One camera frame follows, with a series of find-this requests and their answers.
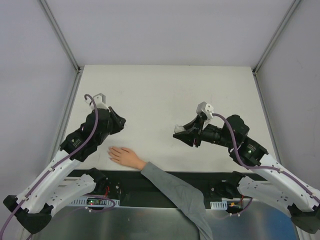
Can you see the right white cable duct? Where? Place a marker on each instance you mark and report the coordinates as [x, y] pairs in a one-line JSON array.
[[219, 205]]

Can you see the person's hand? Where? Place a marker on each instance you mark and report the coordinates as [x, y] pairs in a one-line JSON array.
[[126, 157]]

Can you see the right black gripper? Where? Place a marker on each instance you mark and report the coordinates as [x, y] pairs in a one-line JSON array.
[[197, 135]]

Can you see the grey sleeved forearm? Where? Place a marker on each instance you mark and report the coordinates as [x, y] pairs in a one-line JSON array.
[[184, 196]]

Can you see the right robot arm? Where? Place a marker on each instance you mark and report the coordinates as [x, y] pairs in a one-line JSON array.
[[290, 195]]

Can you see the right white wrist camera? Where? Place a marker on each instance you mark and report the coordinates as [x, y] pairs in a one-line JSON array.
[[206, 113]]

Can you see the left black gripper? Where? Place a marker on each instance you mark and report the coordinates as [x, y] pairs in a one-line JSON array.
[[114, 119]]

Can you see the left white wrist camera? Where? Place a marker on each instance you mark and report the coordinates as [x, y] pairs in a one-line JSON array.
[[97, 101]]

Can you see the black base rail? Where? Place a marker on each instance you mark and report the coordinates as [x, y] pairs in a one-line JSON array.
[[133, 189]]

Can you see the right aluminium frame post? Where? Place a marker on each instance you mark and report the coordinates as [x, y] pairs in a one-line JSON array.
[[276, 35]]

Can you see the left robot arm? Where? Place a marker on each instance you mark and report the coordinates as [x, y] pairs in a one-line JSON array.
[[35, 207]]

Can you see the left aluminium frame post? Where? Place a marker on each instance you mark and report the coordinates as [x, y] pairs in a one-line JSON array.
[[59, 34]]

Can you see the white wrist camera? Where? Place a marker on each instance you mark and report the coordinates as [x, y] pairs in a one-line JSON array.
[[206, 113], [97, 101]]

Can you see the clear nail polish bottle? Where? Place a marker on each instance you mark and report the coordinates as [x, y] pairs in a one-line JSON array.
[[179, 129]]

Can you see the aluminium frame post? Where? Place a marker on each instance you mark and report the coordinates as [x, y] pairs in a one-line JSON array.
[[59, 34], [276, 35]]

